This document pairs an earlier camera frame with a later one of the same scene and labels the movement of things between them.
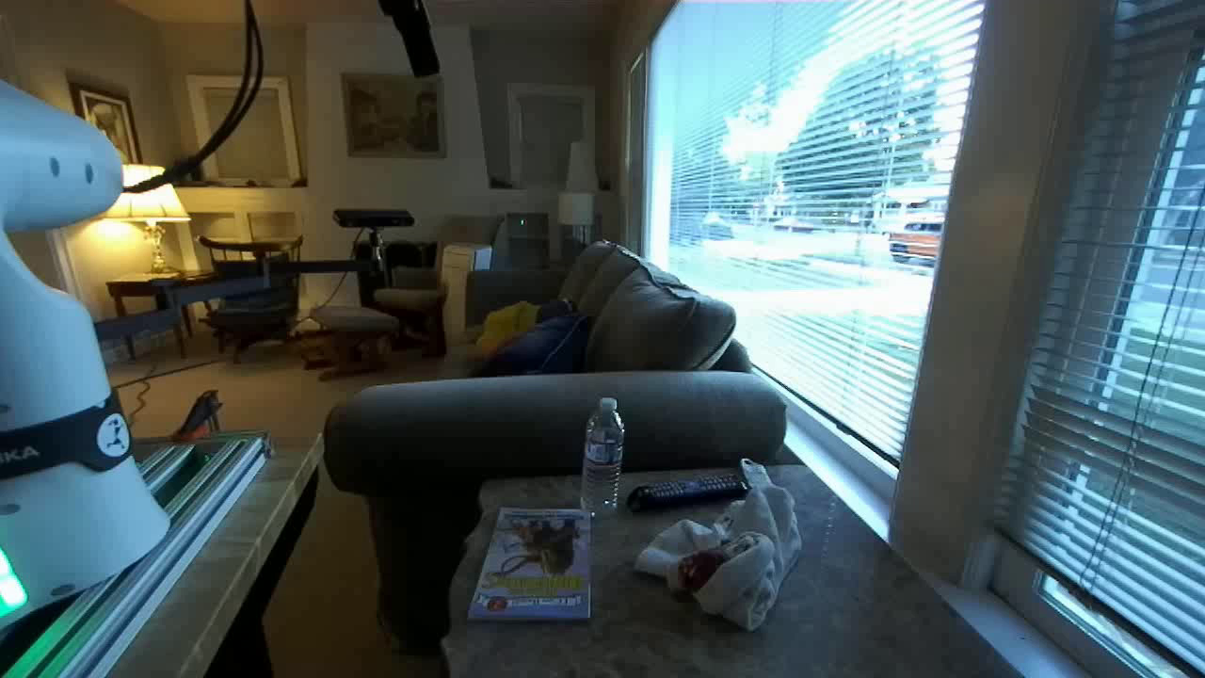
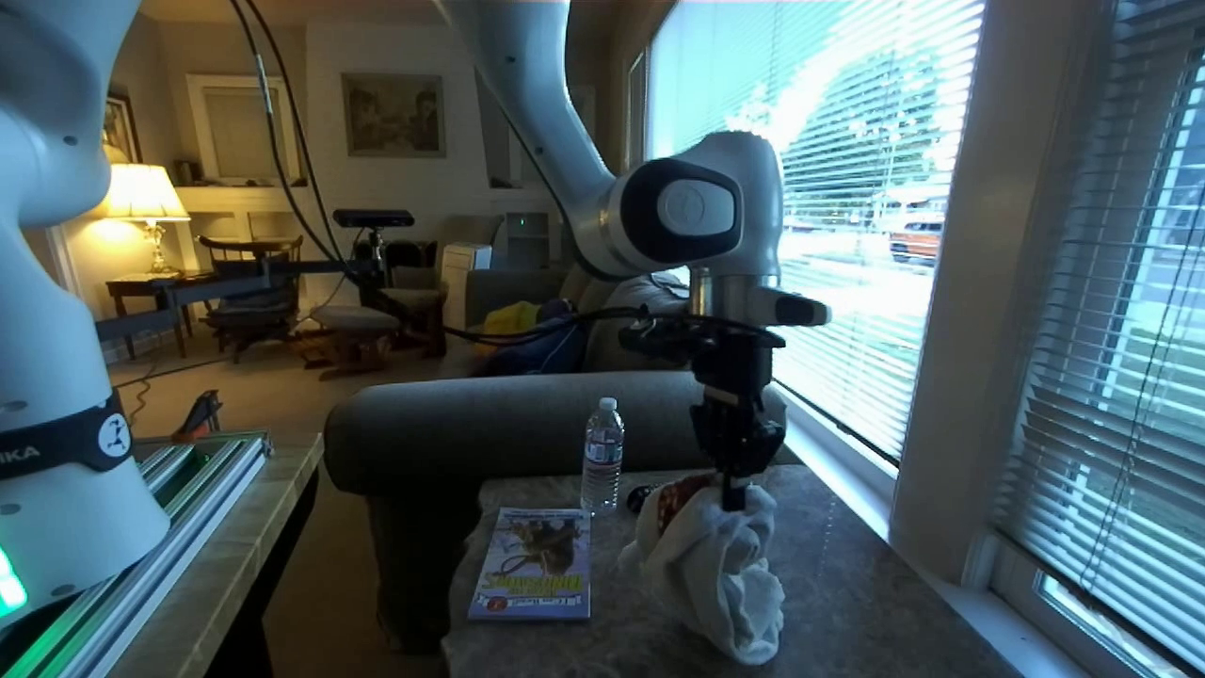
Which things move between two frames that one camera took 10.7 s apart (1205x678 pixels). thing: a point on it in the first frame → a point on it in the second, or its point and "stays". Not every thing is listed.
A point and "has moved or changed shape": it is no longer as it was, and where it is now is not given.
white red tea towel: [731, 562] has moved or changed shape
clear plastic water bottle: [603, 451] stays
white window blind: [803, 165] stays
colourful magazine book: [538, 568] stays
